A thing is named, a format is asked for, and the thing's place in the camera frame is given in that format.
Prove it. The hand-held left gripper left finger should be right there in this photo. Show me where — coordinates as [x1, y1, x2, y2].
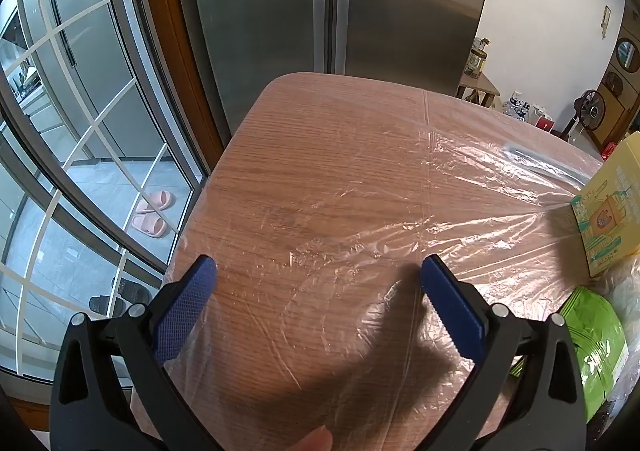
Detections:
[50, 253, 221, 451]

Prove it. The crumpled white plastic bag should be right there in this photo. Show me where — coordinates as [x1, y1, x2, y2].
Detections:
[597, 256, 640, 412]

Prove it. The wooden cabinet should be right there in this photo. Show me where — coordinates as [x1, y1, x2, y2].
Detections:
[580, 24, 640, 152]

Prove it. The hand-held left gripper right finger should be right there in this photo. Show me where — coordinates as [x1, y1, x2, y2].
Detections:
[419, 253, 587, 451]

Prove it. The green packet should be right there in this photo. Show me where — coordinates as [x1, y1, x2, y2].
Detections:
[559, 286, 628, 424]

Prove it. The black standing fan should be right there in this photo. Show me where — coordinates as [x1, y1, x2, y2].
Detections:
[560, 89, 607, 142]

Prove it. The stainless steel refrigerator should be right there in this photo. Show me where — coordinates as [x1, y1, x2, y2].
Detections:
[172, 0, 497, 142]

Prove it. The black slipper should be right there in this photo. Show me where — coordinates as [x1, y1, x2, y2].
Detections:
[117, 278, 151, 305]
[89, 296, 123, 315]

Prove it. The glass sliding door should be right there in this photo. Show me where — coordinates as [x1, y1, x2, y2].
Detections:
[0, 0, 208, 397]

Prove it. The pink slipper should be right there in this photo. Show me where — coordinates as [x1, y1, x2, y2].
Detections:
[131, 212, 168, 237]
[137, 191, 174, 214]

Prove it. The yellow cardboard box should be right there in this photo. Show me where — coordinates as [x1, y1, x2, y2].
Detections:
[570, 131, 640, 278]

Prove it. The small wooden table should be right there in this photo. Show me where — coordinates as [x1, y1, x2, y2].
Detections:
[457, 74, 501, 109]

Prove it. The glass jar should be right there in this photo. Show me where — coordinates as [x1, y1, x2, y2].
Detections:
[465, 37, 490, 79]

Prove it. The person's left hand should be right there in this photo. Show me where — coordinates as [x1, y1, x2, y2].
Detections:
[292, 426, 333, 451]

